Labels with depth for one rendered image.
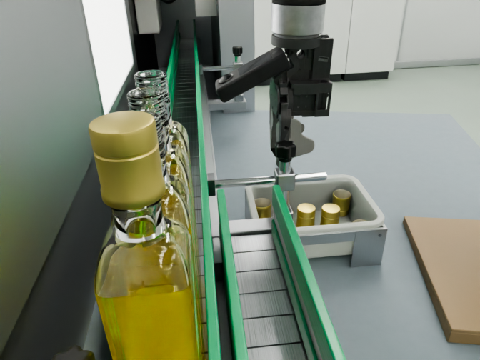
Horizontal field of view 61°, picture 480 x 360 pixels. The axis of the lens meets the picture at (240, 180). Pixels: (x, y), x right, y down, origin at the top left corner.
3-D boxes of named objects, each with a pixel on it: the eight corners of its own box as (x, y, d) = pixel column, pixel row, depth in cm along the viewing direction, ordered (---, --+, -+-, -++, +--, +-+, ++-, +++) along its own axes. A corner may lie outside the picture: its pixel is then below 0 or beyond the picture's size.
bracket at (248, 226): (224, 254, 65) (222, 218, 61) (282, 249, 66) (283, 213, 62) (226, 270, 62) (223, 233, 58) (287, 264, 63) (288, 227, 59)
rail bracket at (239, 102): (202, 123, 122) (197, 46, 111) (258, 120, 124) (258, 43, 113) (203, 129, 118) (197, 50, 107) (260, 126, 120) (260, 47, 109)
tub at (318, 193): (243, 217, 84) (243, 181, 80) (348, 208, 86) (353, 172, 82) (256, 275, 69) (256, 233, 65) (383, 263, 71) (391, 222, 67)
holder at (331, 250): (218, 221, 84) (216, 189, 80) (348, 211, 86) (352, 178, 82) (225, 279, 69) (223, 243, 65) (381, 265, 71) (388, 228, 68)
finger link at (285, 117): (291, 150, 61) (291, 91, 59) (281, 151, 61) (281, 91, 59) (284, 143, 66) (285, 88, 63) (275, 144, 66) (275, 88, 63)
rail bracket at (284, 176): (210, 219, 61) (204, 143, 55) (319, 211, 63) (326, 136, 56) (211, 231, 59) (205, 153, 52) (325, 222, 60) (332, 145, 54)
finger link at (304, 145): (316, 176, 65) (318, 118, 62) (278, 178, 64) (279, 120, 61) (311, 171, 67) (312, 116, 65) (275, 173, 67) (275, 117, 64)
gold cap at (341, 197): (350, 189, 82) (348, 208, 84) (332, 188, 82) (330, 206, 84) (351, 199, 79) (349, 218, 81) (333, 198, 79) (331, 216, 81)
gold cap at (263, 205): (265, 209, 76) (265, 228, 78) (274, 201, 79) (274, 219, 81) (249, 203, 78) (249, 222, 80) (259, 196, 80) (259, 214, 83)
